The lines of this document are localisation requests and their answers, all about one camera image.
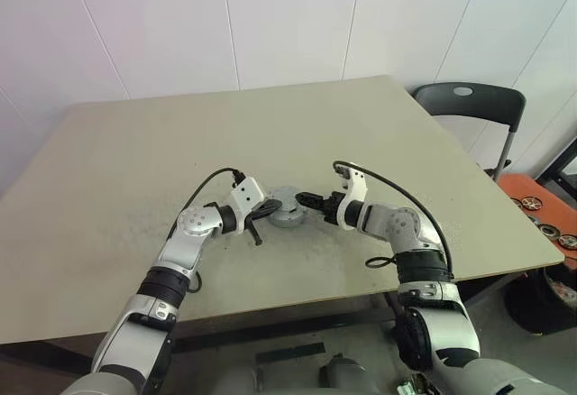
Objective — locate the small grey round part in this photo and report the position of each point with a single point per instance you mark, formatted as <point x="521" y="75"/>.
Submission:
<point x="533" y="220"/>

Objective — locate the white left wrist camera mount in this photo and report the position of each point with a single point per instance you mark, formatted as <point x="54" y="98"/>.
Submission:
<point x="248" y="192"/>

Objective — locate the round bearing part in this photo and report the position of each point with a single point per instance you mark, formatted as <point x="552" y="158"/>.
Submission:
<point x="550" y="231"/>

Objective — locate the black metal door frame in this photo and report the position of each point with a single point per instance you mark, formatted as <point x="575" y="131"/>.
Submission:
<point x="556" y="160"/>

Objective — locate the black table leg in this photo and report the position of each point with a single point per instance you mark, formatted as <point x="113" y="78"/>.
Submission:
<point x="390" y="307"/>

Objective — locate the grey motor end cover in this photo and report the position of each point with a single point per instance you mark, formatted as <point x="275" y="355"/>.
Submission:
<point x="284" y="195"/>

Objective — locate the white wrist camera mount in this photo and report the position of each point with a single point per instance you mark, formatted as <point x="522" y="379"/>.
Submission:
<point x="358" y="187"/>
<point x="248" y="192"/>

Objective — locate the grey rounded shape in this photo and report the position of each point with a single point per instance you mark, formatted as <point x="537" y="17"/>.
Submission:
<point x="347" y="374"/>

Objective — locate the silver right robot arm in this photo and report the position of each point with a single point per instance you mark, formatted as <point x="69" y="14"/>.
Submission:
<point x="405" y="232"/>

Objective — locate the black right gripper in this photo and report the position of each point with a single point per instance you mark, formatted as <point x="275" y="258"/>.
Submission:
<point x="331" y="205"/>

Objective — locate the black waste bin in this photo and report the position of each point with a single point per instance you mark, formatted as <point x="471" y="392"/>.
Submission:
<point x="523" y="305"/>

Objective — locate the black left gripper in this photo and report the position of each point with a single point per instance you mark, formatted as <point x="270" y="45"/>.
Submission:
<point x="251" y="223"/>

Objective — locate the orange tray with parts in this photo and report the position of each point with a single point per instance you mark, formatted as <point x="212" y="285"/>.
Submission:
<point x="518" y="185"/>

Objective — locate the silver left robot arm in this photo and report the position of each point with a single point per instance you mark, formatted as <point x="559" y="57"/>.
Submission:
<point x="180" y="250"/>

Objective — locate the black folding chair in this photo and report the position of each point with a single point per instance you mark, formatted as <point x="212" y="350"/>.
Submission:
<point x="478" y="102"/>

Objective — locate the red spoked rotor part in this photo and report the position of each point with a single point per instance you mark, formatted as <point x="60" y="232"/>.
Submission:
<point x="516" y="202"/>
<point x="569" y="241"/>
<point x="531" y="202"/>

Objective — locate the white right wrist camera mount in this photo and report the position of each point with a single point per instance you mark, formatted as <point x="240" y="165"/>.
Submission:
<point x="358" y="187"/>

